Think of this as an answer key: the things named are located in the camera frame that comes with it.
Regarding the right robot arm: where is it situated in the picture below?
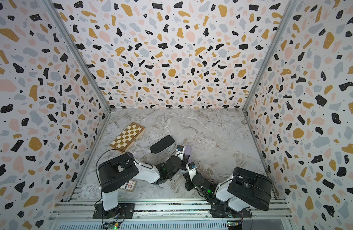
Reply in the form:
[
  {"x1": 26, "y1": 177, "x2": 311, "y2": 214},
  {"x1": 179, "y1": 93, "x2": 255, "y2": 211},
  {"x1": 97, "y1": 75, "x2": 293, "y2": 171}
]
[{"x1": 183, "y1": 165, "x2": 273, "y2": 218}]

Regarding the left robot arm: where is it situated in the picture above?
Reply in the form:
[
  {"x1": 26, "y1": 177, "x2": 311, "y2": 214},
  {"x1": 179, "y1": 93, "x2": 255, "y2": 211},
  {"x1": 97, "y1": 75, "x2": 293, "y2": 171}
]
[{"x1": 96, "y1": 151, "x2": 191, "y2": 211}]

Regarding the wooden chessboard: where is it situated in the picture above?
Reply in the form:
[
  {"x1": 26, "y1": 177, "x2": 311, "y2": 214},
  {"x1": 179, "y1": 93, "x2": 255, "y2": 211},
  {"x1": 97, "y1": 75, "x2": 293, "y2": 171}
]
[{"x1": 109, "y1": 122, "x2": 146, "y2": 152}]

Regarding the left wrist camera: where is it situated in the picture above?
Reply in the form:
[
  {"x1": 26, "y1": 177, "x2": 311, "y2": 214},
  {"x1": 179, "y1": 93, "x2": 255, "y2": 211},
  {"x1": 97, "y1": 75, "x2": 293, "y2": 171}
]
[{"x1": 175, "y1": 145, "x2": 185, "y2": 161}]

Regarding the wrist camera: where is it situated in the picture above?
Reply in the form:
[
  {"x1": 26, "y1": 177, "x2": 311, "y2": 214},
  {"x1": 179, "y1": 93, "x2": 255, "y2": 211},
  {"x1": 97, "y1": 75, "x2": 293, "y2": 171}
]
[
  {"x1": 175, "y1": 145, "x2": 185, "y2": 161},
  {"x1": 186, "y1": 162, "x2": 197, "y2": 181}
]

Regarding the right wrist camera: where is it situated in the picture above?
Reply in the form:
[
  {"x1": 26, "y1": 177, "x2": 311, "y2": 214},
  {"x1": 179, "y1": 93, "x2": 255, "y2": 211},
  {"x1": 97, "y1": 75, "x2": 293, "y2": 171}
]
[{"x1": 186, "y1": 162, "x2": 197, "y2": 181}]

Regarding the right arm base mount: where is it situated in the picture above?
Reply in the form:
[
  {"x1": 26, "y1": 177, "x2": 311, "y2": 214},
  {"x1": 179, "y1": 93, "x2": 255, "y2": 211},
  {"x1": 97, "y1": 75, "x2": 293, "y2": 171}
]
[{"x1": 210, "y1": 202, "x2": 251, "y2": 218}]

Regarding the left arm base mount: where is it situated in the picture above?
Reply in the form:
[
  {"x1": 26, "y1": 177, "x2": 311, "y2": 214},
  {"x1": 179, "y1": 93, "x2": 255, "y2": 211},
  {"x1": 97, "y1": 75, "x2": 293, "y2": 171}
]
[{"x1": 93, "y1": 203, "x2": 135, "y2": 220}]

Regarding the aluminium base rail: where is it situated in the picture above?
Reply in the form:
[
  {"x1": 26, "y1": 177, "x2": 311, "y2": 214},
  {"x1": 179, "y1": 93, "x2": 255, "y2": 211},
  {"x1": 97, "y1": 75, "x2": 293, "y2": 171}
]
[{"x1": 47, "y1": 198, "x2": 296, "y2": 230}]

